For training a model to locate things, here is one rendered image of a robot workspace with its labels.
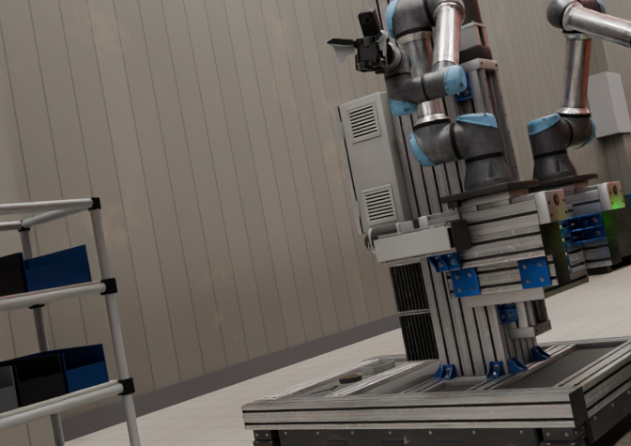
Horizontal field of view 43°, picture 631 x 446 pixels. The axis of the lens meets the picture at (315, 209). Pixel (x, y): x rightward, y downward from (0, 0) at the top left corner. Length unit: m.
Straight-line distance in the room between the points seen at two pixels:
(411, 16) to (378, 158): 0.53
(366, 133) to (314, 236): 3.34
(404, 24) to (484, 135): 0.43
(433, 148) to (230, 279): 3.13
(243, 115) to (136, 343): 1.89
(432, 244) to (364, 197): 0.52
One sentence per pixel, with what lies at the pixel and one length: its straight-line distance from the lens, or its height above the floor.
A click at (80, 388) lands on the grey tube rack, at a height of 0.48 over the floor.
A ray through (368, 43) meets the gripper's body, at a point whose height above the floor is 1.23.
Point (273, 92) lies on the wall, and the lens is 6.09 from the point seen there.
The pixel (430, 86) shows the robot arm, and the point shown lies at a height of 1.11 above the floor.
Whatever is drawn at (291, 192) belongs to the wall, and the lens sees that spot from 5.97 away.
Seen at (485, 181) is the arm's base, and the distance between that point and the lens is 2.39.
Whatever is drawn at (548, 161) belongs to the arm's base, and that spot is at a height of 0.89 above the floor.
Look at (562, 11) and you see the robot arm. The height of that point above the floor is 1.35.
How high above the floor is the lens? 0.71
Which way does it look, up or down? 3 degrees up
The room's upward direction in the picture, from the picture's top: 11 degrees counter-clockwise
